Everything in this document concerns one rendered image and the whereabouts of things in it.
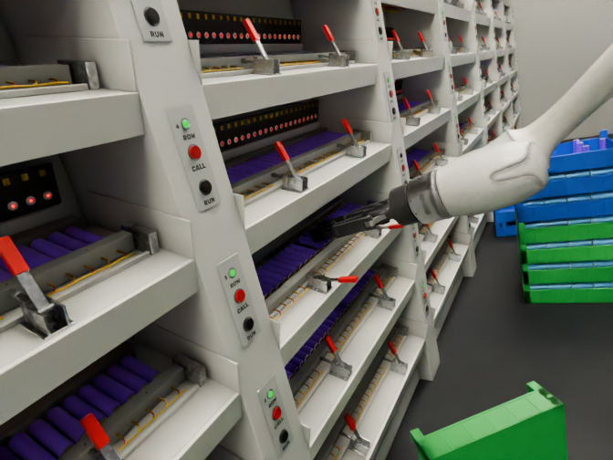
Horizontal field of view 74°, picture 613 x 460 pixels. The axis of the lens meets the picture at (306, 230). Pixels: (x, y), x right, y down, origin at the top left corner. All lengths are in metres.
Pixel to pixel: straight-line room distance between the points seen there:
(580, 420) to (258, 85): 1.08
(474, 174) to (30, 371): 0.61
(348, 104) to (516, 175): 0.55
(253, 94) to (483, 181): 0.37
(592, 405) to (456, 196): 0.78
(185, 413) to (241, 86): 0.44
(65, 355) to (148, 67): 0.30
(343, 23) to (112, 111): 0.75
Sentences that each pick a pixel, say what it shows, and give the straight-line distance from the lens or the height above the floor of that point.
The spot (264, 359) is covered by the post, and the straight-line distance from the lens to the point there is 0.62.
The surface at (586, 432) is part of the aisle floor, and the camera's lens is 1.26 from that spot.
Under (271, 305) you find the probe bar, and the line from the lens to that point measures 0.69.
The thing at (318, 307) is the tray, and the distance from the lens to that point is 0.72.
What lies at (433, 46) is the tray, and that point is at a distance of 1.75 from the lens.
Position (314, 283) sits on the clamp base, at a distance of 0.76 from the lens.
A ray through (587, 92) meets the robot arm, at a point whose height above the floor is 0.79.
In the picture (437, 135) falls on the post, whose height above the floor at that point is 0.64.
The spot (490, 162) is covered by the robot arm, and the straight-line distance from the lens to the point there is 0.69.
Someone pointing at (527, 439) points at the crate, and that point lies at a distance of 1.01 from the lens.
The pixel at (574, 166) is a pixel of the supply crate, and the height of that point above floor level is 0.49.
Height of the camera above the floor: 0.87
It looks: 16 degrees down
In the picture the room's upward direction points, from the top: 14 degrees counter-clockwise
